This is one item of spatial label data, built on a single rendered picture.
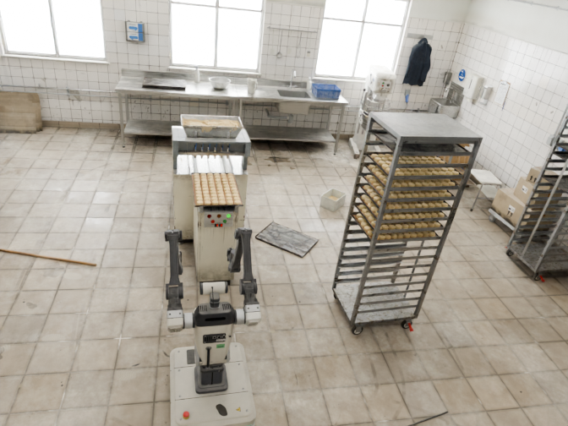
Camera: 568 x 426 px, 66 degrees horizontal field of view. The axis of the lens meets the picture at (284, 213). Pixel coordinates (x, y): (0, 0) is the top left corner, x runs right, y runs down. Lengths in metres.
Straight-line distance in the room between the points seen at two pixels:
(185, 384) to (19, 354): 1.35
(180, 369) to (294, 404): 0.85
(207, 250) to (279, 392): 1.34
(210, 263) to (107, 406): 1.40
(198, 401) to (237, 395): 0.25
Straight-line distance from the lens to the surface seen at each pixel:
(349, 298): 4.07
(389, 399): 3.63
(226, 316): 2.63
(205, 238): 3.85
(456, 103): 8.11
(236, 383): 3.15
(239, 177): 4.36
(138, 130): 7.02
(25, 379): 3.73
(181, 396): 3.09
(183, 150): 4.27
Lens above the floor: 2.75
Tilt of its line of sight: 30 degrees down
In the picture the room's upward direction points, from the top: 8 degrees clockwise
